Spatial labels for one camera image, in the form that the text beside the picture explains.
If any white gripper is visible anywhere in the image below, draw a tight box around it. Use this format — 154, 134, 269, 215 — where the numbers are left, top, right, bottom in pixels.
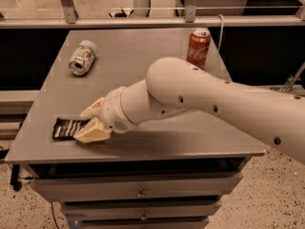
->
73, 87, 136, 143

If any black rxbar chocolate wrapper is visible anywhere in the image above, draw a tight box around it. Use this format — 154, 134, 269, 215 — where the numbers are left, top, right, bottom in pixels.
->
52, 118, 89, 140

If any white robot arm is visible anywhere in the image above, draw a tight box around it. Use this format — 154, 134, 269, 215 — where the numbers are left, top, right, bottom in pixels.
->
73, 57, 305, 163

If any white green soda can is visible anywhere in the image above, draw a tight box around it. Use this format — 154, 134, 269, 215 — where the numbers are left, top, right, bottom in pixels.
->
69, 40, 97, 76

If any middle grey drawer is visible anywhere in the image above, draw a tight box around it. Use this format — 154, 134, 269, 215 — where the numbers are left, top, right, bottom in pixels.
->
61, 200, 221, 220

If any grey drawer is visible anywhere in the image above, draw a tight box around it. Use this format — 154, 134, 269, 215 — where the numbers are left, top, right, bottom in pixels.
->
30, 172, 243, 202
61, 200, 221, 220
71, 218, 209, 229

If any grey drawer cabinet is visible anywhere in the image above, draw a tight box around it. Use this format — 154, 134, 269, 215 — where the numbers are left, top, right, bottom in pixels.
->
4, 28, 266, 229

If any grey metal railing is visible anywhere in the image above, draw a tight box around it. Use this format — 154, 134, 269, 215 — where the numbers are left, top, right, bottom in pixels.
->
0, 0, 305, 29

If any top grey drawer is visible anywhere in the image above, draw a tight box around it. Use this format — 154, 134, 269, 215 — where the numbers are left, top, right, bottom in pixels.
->
30, 172, 243, 202

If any bottom grey drawer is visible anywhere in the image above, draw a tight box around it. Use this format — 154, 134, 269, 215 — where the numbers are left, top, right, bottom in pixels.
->
71, 218, 209, 229

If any red coca-cola can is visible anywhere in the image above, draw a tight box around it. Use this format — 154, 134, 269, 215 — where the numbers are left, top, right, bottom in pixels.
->
187, 28, 212, 69

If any black floor cable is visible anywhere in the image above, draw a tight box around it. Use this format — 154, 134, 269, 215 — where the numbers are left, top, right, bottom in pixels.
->
51, 201, 61, 229

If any white cable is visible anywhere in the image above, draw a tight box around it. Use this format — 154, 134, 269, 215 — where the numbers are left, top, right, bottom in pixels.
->
216, 13, 225, 53

